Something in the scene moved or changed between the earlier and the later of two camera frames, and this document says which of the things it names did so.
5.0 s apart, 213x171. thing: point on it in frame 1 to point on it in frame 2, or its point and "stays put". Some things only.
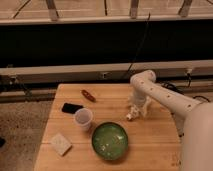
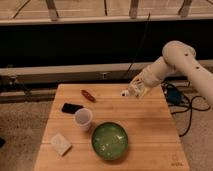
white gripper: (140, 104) to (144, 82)
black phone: (70, 108) stays put
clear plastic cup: (83, 118) stays put
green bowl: (109, 140) stays put
